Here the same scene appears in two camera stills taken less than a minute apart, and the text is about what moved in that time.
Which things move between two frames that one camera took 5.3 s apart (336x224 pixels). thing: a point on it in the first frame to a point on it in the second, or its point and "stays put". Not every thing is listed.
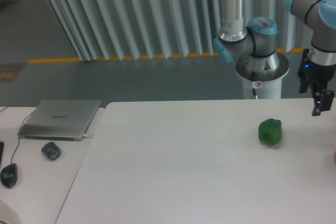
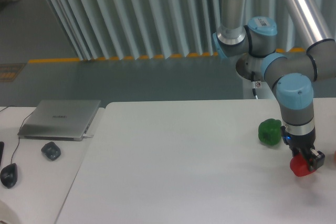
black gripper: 318,75 to 299,144
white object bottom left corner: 7,214 stays put
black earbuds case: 51,150 stays put
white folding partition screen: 133,15 stays put
